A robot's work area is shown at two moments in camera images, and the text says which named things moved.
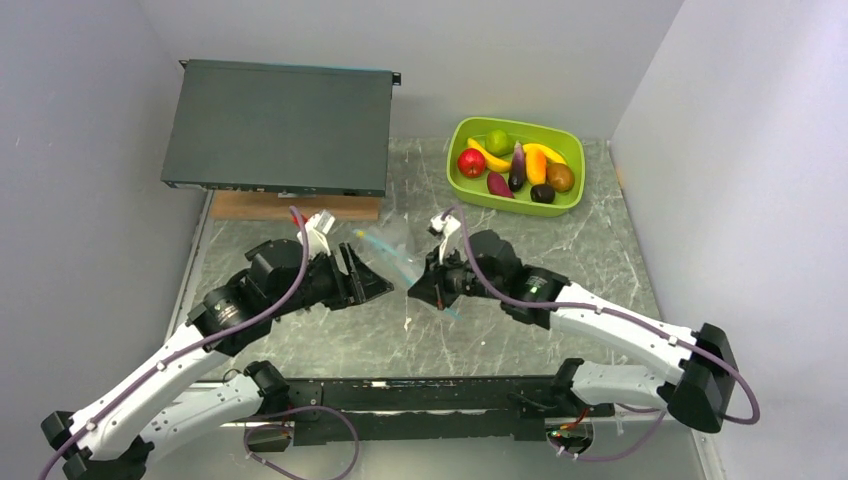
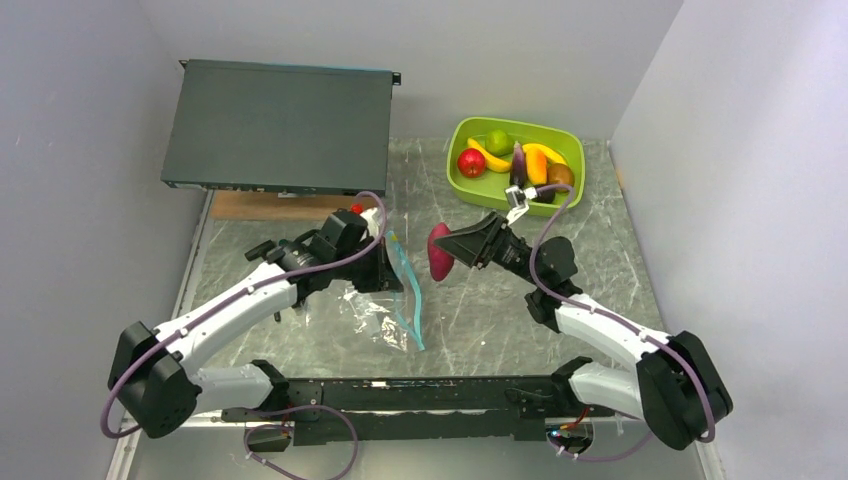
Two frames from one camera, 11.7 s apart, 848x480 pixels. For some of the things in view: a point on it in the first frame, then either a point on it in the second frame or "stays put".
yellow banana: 493,163 stays put
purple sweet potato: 497,184 -> 440,259
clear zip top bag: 397,246 -> 390,317
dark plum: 542,193 stays put
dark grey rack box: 281,129 stays put
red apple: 471,163 stays put
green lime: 499,143 stays put
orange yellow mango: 536,167 stays put
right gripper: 432,286 -> 477,244
